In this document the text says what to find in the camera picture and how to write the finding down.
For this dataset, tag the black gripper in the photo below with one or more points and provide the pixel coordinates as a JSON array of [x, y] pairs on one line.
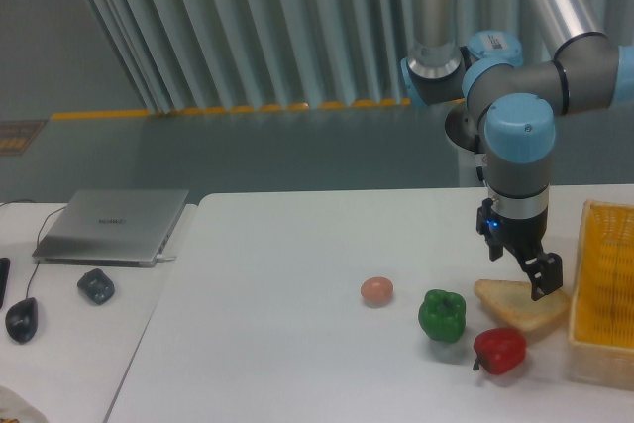
[[522, 238]]

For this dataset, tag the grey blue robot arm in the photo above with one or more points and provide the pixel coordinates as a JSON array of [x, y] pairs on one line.
[[508, 119]]

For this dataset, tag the red bell pepper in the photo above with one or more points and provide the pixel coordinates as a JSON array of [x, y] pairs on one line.
[[499, 350]]

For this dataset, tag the green bell pepper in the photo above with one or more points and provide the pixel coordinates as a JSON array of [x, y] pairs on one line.
[[442, 315]]

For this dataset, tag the toast bread slice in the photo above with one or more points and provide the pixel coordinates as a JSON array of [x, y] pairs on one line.
[[511, 302]]

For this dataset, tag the yellow wicker basket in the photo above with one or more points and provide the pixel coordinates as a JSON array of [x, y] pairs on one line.
[[600, 332]]

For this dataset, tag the brown egg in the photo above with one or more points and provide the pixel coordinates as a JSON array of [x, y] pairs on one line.
[[377, 291]]

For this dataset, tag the silver laptop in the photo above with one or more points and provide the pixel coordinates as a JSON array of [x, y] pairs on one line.
[[117, 227]]

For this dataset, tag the small dark grey tray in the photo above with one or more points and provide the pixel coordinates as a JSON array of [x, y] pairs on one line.
[[96, 286]]

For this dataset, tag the black computer mouse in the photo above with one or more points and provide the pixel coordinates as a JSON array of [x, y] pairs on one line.
[[22, 320]]

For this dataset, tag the black device at edge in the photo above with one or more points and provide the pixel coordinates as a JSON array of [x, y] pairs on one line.
[[5, 264]]

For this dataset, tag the white bag corner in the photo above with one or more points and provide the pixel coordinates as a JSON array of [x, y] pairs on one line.
[[14, 408]]

